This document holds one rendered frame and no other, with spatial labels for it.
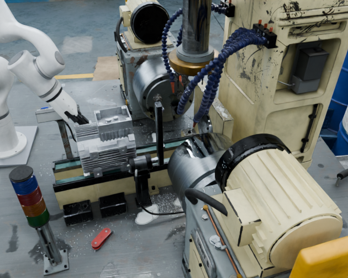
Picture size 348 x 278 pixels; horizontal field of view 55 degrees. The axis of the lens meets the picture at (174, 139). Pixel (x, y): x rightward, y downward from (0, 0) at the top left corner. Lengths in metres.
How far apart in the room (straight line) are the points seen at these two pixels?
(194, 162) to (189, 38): 0.40
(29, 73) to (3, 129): 0.54
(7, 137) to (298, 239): 1.33
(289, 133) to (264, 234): 0.74
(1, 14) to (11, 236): 0.75
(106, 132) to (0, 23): 0.46
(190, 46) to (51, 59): 0.44
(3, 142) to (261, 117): 1.12
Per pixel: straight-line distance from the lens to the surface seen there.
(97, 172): 1.25
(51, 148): 1.70
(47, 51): 1.13
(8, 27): 1.18
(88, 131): 1.23
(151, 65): 1.52
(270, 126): 1.28
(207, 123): 1.31
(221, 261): 0.79
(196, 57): 1.13
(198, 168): 0.99
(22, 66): 1.15
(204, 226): 0.84
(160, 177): 1.37
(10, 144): 1.70
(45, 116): 1.45
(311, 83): 1.27
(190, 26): 1.11
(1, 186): 1.59
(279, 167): 0.71
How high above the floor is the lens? 1.83
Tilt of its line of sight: 38 degrees down
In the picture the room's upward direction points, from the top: straight up
